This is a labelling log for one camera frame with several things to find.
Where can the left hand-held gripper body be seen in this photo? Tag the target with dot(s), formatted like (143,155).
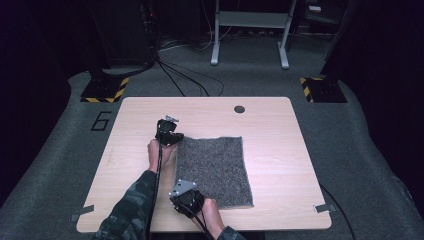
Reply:
(165,128)

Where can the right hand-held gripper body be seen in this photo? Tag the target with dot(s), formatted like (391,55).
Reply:
(188,200)

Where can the grey fluffy cloth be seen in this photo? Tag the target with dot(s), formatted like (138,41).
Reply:
(213,170)

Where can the person's left hand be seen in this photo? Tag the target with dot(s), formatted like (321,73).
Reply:
(156,155)

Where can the person's right hand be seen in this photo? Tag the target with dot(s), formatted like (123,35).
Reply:
(211,218)

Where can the round dark table grommet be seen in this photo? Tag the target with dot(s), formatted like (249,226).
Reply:
(239,109)

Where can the black stand base striped edge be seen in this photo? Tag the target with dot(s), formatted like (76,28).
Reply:
(325,90)
(105,90)

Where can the dark cabinet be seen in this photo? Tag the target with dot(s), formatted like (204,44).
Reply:
(123,30)

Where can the grey tape strip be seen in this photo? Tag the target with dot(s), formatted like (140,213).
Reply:
(81,212)
(324,208)

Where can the white metal desk frame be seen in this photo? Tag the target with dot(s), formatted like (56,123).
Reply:
(253,19)

